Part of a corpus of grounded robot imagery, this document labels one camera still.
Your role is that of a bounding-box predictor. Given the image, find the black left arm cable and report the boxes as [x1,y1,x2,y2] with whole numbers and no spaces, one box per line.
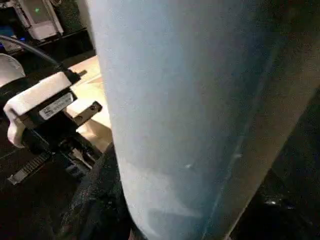
[0,34,69,74]

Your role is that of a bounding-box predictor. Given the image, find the black work mat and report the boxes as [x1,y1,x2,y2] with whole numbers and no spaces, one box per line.
[0,32,320,240]

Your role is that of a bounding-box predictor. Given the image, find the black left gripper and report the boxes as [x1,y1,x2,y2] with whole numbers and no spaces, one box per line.
[7,99,104,186]

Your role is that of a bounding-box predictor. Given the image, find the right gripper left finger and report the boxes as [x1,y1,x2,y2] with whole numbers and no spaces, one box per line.
[58,142,135,240]

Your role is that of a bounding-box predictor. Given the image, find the white plastic table top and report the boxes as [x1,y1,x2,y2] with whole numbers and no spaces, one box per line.
[66,54,114,154]

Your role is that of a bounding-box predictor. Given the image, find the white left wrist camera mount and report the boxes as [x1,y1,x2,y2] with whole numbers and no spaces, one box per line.
[3,71,82,149]

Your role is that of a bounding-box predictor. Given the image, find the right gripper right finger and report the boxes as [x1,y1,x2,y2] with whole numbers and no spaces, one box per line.
[228,191,320,240]

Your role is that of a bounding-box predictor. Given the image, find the white plastic table leg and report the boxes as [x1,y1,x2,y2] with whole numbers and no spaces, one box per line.
[86,0,320,240]

